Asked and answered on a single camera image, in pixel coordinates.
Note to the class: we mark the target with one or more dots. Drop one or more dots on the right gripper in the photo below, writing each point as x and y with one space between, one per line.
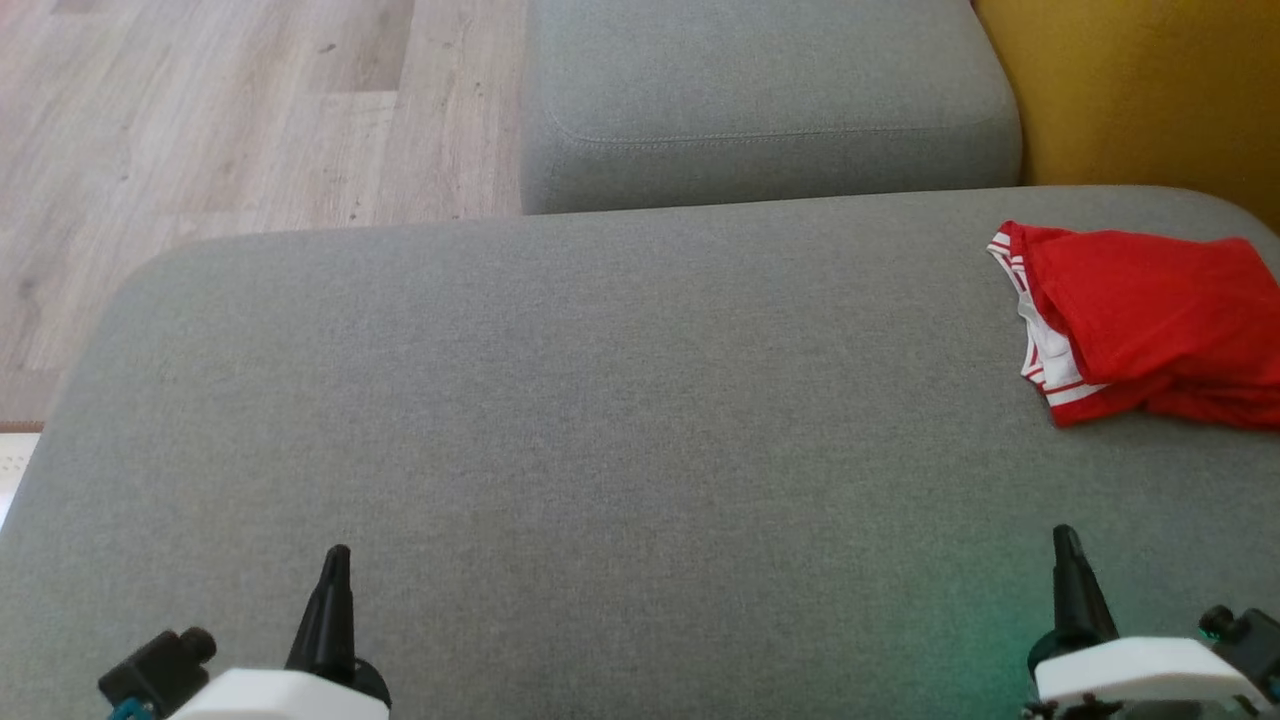
1140 670

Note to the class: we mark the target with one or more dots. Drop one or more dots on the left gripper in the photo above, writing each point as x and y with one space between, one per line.
280 697

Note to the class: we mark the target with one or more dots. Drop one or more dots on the red Bulls 23 jersey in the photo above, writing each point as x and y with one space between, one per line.
1150 300

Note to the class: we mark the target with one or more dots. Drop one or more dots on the white patterned rug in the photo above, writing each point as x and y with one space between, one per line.
12 470

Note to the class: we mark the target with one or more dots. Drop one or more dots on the large grey sofa cushion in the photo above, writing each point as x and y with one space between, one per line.
600 400

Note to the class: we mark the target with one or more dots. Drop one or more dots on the grey sofa seat cushion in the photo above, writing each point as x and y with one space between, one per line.
770 80

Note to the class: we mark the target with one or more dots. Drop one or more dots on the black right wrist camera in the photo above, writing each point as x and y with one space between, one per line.
1250 645

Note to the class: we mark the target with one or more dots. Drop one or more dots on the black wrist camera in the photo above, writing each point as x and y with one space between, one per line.
155 670
1250 645

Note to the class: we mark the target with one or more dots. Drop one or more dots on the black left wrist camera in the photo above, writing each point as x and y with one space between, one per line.
155 670

